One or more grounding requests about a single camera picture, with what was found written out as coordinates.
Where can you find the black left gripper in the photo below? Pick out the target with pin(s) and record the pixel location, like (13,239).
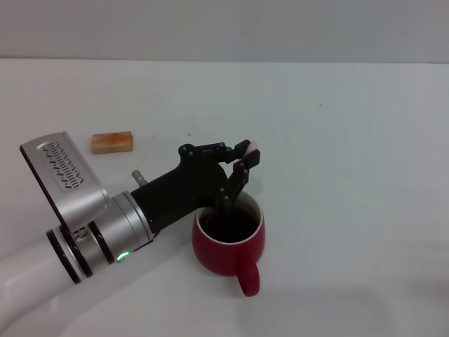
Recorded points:
(182,191)

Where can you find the red ceramic coffee cup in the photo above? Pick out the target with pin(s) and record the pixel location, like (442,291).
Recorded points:
(224,258)

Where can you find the left wrist metal connector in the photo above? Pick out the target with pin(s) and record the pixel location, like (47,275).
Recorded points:
(139,178)

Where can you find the orange stained wooden block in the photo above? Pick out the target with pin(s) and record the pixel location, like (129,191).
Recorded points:
(112,142)

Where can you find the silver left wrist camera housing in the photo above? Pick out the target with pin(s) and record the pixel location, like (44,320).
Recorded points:
(70,179)

